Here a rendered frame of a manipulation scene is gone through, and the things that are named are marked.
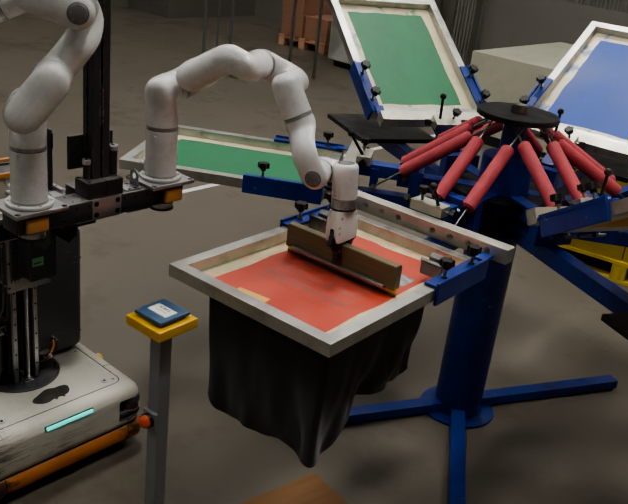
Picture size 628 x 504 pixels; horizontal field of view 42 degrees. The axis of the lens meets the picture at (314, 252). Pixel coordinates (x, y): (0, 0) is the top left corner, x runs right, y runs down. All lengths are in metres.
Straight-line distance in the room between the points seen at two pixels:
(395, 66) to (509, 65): 3.94
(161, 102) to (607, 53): 2.50
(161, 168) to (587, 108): 2.18
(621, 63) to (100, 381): 2.77
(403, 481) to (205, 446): 0.77
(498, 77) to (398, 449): 5.08
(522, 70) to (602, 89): 3.71
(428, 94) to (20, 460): 2.34
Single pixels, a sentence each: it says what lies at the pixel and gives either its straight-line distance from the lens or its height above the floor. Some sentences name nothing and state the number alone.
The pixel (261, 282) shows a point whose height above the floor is 0.95.
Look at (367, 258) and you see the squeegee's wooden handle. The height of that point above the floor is 1.04.
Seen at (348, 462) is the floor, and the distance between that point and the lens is 3.28.
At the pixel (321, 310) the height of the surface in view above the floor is 0.95.
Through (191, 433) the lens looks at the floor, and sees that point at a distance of 3.35.
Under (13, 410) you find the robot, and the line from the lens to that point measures 3.01.
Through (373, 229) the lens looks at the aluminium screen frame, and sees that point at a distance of 2.79.
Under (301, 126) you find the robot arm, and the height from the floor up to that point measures 1.39.
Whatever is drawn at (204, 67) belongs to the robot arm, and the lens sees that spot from 2.40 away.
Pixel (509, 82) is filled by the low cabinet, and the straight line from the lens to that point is 7.86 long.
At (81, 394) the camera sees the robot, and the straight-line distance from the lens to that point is 3.07.
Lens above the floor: 1.98
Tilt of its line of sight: 23 degrees down
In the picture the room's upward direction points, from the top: 7 degrees clockwise
